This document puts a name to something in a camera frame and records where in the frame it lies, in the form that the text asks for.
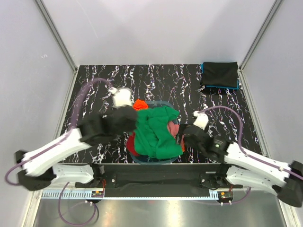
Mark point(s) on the pink t shirt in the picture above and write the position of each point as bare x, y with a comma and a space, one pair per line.
173, 128

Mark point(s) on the red t shirt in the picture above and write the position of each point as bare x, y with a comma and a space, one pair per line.
131, 144

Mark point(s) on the folded blue t shirt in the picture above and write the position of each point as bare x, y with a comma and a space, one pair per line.
222, 87

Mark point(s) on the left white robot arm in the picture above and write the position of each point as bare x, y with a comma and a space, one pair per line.
42, 167

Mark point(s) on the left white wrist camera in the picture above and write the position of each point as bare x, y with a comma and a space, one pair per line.
121, 96

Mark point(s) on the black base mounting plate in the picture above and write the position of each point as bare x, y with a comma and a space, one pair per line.
151, 181

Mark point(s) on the clear blue plastic basket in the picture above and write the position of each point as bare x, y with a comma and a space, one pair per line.
145, 160

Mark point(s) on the right aluminium frame post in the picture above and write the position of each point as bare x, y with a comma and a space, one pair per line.
265, 25

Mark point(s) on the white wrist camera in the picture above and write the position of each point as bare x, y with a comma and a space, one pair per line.
201, 120
121, 96

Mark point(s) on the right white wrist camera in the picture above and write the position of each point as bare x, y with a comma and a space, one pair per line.
201, 120

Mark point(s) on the aluminium frame post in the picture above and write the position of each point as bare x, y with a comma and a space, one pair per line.
265, 25
48, 19

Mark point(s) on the orange t shirt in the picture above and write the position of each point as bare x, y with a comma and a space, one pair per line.
140, 104

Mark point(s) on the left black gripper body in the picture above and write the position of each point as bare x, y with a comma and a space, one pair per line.
132, 127

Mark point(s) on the left aluminium frame post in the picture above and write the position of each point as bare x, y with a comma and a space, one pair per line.
48, 19

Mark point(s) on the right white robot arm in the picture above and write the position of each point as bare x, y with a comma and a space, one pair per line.
239, 166

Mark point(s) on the green t shirt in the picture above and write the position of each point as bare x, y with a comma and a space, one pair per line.
152, 137

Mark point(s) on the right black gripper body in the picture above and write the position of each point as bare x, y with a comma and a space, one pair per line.
188, 143

